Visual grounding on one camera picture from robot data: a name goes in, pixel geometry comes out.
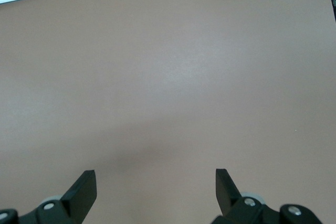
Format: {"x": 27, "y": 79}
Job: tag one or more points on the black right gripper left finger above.
{"x": 65, "y": 205}

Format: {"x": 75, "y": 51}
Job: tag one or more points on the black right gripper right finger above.
{"x": 236, "y": 205}

